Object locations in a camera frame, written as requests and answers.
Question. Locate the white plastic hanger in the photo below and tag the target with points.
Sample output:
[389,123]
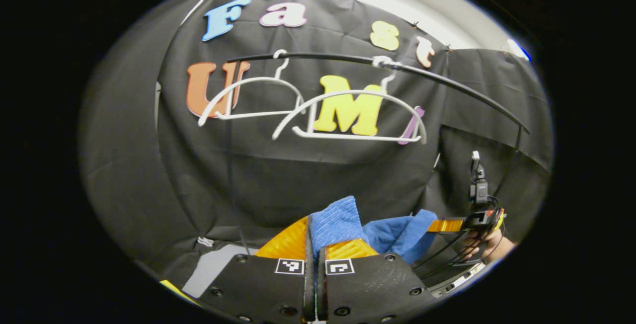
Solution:
[258,79]
[348,136]

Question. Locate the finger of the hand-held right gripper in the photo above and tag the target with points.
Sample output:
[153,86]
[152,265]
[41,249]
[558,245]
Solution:
[444,225]

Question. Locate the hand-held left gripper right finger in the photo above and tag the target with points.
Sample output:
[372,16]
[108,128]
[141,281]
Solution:
[322,289]

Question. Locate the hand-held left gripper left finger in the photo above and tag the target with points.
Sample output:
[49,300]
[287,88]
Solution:
[309,289]

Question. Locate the black backdrop cloth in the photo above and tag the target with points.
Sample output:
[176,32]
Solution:
[124,165]

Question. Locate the black clothes rack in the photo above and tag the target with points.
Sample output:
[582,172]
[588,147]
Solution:
[323,56]

